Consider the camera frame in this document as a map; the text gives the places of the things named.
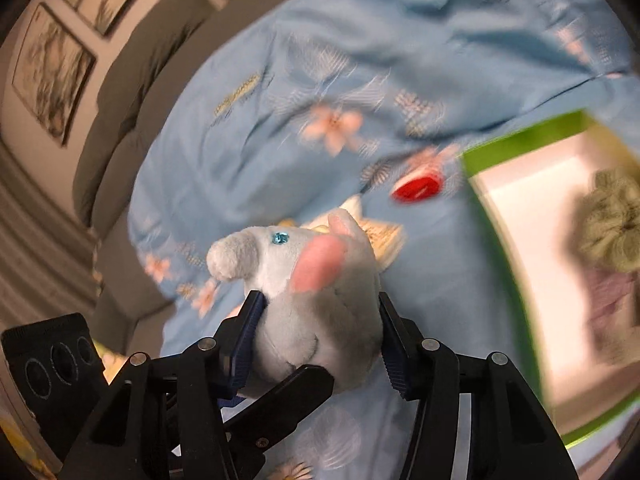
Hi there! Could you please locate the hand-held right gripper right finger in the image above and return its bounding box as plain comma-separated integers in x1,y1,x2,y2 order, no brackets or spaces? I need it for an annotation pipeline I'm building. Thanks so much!
377,291,581,480

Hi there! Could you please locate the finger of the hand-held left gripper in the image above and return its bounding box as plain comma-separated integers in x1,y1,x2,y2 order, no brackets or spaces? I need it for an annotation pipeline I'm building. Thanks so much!
220,365,336,466

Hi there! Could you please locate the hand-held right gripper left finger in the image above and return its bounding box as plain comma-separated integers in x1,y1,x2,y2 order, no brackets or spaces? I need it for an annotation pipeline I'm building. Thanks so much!
60,290,266,480

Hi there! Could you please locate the plush elephant toy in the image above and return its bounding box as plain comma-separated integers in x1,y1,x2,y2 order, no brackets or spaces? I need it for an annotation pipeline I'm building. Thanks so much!
206,207,386,396

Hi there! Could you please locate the white fluffy cloth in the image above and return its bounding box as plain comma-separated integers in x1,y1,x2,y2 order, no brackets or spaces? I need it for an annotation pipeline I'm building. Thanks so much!
336,195,365,221

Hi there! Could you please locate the green box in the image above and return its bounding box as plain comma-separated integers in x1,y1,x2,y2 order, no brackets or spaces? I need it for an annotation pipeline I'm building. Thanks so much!
457,110,640,448

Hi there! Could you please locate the purple mesh bath pouf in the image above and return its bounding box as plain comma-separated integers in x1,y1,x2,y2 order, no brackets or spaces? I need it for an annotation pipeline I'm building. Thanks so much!
585,267,640,356

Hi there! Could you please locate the green towel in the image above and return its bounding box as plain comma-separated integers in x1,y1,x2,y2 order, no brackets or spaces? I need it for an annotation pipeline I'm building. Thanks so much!
570,169,640,273

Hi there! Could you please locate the red and white sock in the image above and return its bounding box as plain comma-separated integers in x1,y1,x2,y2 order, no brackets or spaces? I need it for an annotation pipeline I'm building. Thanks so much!
391,152,451,205

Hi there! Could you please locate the grey sofa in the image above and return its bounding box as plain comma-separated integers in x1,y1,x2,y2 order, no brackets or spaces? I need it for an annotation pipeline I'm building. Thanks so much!
70,0,281,356

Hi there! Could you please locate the blue floral blanket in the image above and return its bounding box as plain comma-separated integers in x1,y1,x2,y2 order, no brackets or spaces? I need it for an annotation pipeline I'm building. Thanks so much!
92,0,640,480

